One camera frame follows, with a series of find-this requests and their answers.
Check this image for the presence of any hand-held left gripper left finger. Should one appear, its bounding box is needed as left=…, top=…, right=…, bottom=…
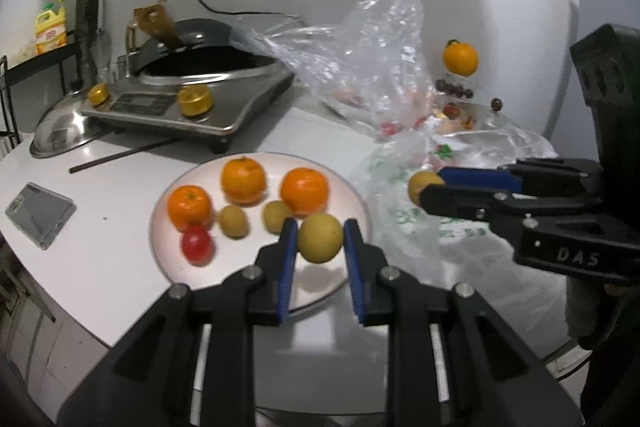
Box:
left=57, top=217, right=299, bottom=427

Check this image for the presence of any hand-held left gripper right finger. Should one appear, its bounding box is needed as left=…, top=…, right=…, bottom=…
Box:
left=342, top=218, right=586, bottom=427

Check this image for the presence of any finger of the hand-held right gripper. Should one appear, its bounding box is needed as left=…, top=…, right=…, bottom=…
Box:
left=440, top=159, right=603, bottom=196
left=419, top=183, right=606, bottom=228

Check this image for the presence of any white round plate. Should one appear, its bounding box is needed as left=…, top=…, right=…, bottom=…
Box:
left=149, top=152, right=373, bottom=312

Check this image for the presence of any small yellow fruit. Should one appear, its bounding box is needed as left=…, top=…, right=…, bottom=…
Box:
left=262, top=200, right=296, bottom=235
left=298, top=213, right=344, bottom=264
left=407, top=172, right=446, bottom=206
left=217, top=204, right=250, bottom=240

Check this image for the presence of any printed plastic bag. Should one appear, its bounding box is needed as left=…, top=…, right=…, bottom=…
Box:
left=347, top=122, right=568, bottom=308

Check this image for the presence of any orange tangerine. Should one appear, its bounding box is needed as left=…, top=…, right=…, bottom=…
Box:
left=166, top=185, right=213, bottom=232
left=220, top=156, right=267, bottom=206
left=280, top=167, right=331, bottom=218

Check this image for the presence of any steel lidded pan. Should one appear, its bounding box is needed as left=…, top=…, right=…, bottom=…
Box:
left=452, top=97, right=531, bottom=138

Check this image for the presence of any clear plastic bag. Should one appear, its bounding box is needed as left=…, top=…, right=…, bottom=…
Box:
left=232, top=0, right=436, bottom=142

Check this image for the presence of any silver induction cooker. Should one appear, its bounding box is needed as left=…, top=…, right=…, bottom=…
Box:
left=80, top=57, right=296, bottom=152

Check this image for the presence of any black chopstick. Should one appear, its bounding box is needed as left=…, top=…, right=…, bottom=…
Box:
left=69, top=138, right=176, bottom=174

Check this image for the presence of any phone in clear case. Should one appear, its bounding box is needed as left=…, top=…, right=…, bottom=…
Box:
left=5, top=182, right=77, bottom=251

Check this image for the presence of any steel wok lid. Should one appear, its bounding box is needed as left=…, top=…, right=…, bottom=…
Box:
left=30, top=89, right=118, bottom=159

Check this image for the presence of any clear glass bottle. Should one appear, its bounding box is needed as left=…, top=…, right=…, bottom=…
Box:
left=125, top=9, right=143, bottom=55

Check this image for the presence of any yellow detergent bottle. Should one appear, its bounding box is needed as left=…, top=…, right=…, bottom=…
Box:
left=34, top=0, right=68, bottom=56

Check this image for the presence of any black metal rack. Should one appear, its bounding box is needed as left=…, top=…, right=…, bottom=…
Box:
left=0, top=42, right=83, bottom=145

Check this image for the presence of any dark grapes wall decoration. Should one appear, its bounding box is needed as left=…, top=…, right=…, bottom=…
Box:
left=435, top=78, right=474, bottom=100

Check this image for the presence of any orange fruit wall decoration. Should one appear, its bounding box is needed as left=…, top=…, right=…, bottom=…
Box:
left=442, top=39, right=479, bottom=76

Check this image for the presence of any black wok wooden handle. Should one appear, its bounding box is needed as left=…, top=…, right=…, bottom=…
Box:
left=132, top=4, right=281, bottom=80

